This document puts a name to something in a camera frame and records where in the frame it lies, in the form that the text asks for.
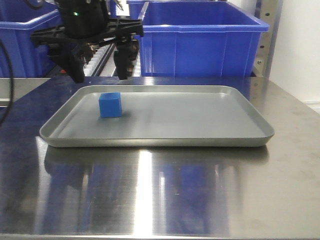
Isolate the blue bin rear right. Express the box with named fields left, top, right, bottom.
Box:
left=127, top=0, right=150, bottom=20

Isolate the blue bin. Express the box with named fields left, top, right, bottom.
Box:
left=139, top=1, right=269, bottom=77
left=0, top=0, right=62, bottom=78
left=127, top=0, right=150, bottom=20

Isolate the blue cube block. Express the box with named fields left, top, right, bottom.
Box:
left=98, top=92, right=122, bottom=118

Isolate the steel shelf upright post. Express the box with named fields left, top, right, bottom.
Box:
left=253, top=0, right=284, bottom=78

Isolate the steel shelf front rail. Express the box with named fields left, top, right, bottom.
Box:
left=0, top=78, right=50, bottom=108

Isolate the white roller track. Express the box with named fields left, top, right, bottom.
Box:
left=83, top=45, right=114, bottom=77

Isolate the grey metal tray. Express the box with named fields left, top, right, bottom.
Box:
left=39, top=85, right=275, bottom=148

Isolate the blue bin front right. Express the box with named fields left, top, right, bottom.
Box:
left=139, top=1, right=269, bottom=77

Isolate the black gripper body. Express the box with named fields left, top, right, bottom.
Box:
left=30, top=0, right=144, bottom=50

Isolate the black cable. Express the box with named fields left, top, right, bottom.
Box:
left=0, top=39, right=15, bottom=126

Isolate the blue bin front left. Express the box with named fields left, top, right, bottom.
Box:
left=0, top=0, right=62, bottom=78

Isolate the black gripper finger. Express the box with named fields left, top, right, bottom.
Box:
left=113, top=35, right=139, bottom=80
left=47, top=43, right=94, bottom=84

